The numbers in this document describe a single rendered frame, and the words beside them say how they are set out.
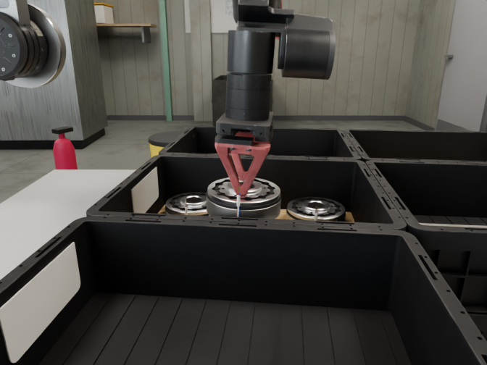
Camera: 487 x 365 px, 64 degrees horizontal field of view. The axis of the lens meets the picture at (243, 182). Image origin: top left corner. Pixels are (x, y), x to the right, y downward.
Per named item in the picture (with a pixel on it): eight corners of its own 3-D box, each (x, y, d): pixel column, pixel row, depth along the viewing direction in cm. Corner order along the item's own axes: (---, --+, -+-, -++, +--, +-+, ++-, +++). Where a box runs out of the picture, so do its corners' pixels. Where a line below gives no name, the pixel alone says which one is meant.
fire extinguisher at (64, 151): (93, 200, 305) (82, 124, 285) (90, 214, 281) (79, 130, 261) (56, 204, 298) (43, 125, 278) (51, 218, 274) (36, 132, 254)
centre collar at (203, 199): (177, 206, 69) (177, 203, 69) (183, 196, 74) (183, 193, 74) (204, 208, 69) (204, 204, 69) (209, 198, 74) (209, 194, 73)
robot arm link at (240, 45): (230, 21, 49) (227, 19, 44) (285, 24, 49) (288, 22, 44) (228, 77, 52) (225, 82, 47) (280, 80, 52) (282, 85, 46)
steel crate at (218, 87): (271, 121, 635) (272, 74, 611) (275, 135, 534) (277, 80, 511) (217, 121, 635) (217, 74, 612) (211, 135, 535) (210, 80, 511)
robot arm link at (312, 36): (241, 6, 54) (240, -39, 46) (325, 11, 54) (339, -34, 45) (235, 87, 52) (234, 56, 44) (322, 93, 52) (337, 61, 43)
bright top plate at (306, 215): (285, 219, 65) (285, 216, 65) (289, 198, 75) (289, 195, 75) (346, 224, 64) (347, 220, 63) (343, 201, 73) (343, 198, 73)
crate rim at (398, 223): (82, 232, 50) (80, 214, 49) (156, 165, 78) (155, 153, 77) (408, 248, 46) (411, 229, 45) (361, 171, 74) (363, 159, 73)
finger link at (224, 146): (268, 184, 56) (273, 119, 53) (265, 203, 49) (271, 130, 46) (222, 179, 57) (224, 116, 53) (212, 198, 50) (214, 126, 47)
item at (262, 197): (199, 203, 50) (199, 198, 50) (215, 178, 60) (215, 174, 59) (278, 209, 49) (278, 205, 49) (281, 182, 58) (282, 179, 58)
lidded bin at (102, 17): (115, 24, 592) (113, 6, 584) (106, 23, 554) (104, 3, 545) (83, 24, 593) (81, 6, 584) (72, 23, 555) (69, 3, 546)
